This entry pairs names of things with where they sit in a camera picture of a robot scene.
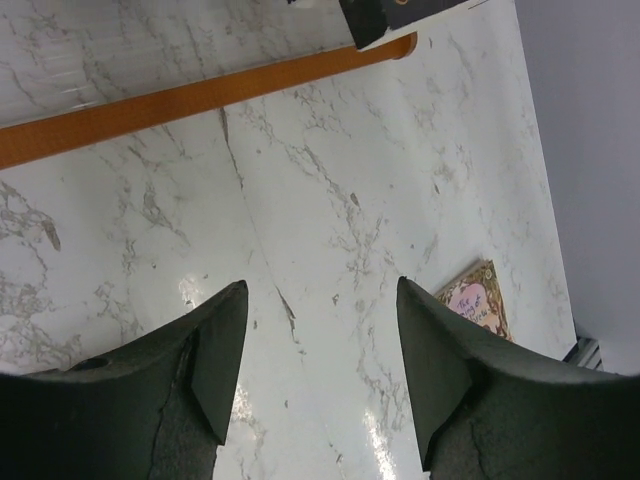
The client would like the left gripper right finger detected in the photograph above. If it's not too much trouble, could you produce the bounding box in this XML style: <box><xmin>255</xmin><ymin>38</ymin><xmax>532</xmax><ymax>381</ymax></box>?
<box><xmin>396</xmin><ymin>278</ymin><xmax>639</xmax><ymax>479</ymax></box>

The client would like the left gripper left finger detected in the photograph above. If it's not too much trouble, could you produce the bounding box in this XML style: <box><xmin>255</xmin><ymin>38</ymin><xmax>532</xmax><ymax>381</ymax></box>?
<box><xmin>1</xmin><ymin>281</ymin><xmax>249</xmax><ymax>479</ymax></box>

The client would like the A Tale of Two Cities book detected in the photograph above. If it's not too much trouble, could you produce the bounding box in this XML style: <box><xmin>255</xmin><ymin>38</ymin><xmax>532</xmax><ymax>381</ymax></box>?
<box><xmin>284</xmin><ymin>0</ymin><xmax>491</xmax><ymax>52</ymax></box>

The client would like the Taming of the Shrew book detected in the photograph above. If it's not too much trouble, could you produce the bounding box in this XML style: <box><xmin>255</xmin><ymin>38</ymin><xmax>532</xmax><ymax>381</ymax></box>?
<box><xmin>436</xmin><ymin>260</ymin><xmax>513</xmax><ymax>341</ymax></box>

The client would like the wooden three-tier shelf rack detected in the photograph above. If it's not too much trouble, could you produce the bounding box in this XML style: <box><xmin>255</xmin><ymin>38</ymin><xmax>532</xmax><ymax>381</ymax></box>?
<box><xmin>1</xmin><ymin>33</ymin><xmax>418</xmax><ymax>169</ymax></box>

